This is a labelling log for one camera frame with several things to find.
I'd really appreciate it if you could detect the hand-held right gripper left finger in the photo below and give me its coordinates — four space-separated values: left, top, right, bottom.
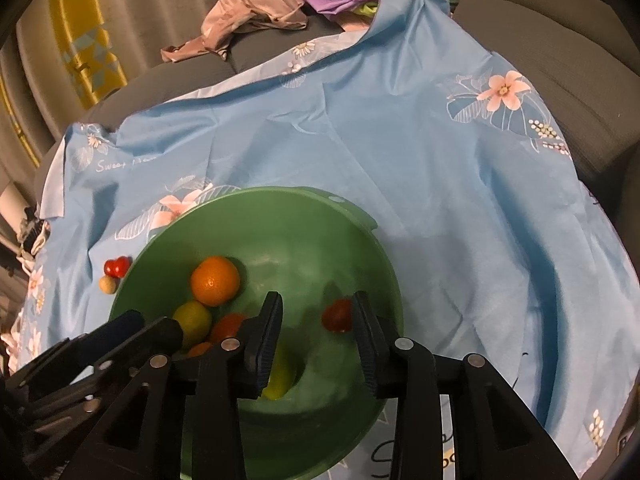
50 290 285 480

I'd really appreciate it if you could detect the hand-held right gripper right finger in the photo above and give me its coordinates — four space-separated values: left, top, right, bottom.
351 291 577 480

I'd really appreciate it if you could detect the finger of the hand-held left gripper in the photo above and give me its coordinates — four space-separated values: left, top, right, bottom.
30 316 184 413
15 309 147 388

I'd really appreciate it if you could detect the yellow-green lemon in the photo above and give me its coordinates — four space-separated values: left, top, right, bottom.
172 301 213 351

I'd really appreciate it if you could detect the green tomato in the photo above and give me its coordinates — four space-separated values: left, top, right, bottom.
262 344 296 402

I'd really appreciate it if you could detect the large orange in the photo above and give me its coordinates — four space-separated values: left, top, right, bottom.
190 256 241 308

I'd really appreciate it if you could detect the green plastic bowl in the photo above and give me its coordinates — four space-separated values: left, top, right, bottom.
107 186 405 480

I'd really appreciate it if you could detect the dark clothes pile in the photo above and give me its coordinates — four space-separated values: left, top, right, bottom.
17 205 52 262

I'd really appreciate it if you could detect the white lamp shade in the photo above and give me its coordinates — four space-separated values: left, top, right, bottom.
0 185 34 222

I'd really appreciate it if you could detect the blue floral blanket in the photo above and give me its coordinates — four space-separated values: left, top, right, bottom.
0 0 640 480

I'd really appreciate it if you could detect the yellow patterned curtain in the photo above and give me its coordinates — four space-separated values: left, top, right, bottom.
47 0 129 109

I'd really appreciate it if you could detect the beige garment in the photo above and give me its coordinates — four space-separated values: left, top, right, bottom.
160 0 309 64

